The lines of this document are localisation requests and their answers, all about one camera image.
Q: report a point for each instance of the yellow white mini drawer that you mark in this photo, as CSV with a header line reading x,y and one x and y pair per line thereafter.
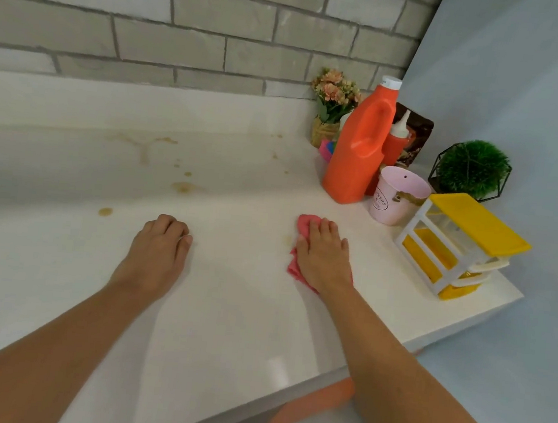
x,y
442,246

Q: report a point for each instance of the pink flowers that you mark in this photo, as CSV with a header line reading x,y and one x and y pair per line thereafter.
x,y
332,105

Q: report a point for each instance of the person's left hand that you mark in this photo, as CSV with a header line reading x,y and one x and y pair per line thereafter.
x,y
155,255

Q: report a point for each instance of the pink cloth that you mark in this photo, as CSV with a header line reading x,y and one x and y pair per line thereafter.
x,y
303,224

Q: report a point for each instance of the orange jug with white cap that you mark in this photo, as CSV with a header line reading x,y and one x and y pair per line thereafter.
x,y
360,148

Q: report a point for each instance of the pink plastic basket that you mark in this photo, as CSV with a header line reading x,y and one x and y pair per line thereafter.
x,y
324,151

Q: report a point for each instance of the person's right forearm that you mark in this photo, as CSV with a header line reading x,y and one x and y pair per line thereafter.
x,y
414,392

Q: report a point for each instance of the brown coffee pouch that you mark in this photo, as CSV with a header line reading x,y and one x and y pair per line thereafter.
x,y
419,134

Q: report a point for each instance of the white countertop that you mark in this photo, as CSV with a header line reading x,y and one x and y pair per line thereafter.
x,y
201,285

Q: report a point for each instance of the orange cabinet front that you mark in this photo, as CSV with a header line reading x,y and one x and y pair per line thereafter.
x,y
308,408

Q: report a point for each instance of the green plant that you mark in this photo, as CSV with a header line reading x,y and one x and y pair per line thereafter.
x,y
472,167

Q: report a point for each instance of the person's right hand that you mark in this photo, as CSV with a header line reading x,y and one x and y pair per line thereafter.
x,y
323,261

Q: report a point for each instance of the orange squeeze bottle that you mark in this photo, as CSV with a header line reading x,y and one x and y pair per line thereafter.
x,y
395,146

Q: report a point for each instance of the blue round lid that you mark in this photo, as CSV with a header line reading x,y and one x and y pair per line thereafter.
x,y
331,148

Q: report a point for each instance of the person's left forearm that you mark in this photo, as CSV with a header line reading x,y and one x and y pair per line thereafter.
x,y
35,357

